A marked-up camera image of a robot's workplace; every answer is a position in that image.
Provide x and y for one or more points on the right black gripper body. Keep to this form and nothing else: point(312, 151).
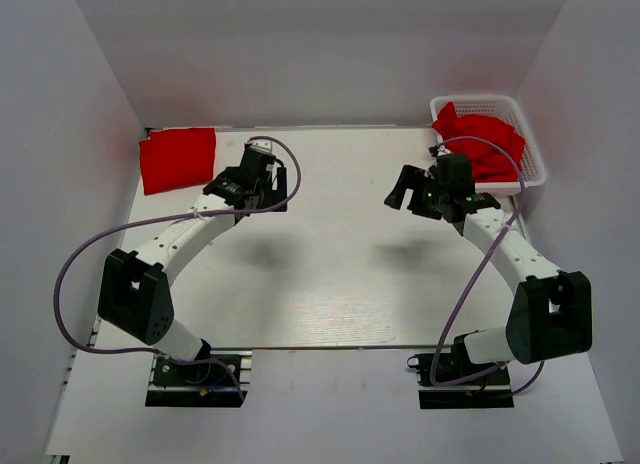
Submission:
point(429, 201)

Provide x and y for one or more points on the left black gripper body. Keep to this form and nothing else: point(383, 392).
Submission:
point(266, 193)

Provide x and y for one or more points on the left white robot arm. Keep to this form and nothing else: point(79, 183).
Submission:
point(135, 294)

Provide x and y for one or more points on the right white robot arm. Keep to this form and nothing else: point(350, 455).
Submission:
point(551, 313)

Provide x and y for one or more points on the red t shirts in basket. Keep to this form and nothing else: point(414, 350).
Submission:
point(461, 134)

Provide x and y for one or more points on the folded red t shirt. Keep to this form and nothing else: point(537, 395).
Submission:
point(173, 159)

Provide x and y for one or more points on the white plastic basket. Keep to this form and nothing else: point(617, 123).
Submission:
point(507, 110)

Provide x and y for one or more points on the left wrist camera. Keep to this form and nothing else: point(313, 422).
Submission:
point(264, 146)

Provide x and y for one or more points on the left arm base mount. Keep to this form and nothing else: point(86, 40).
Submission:
point(200, 386)

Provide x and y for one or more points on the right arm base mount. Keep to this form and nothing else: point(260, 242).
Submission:
point(490, 391)

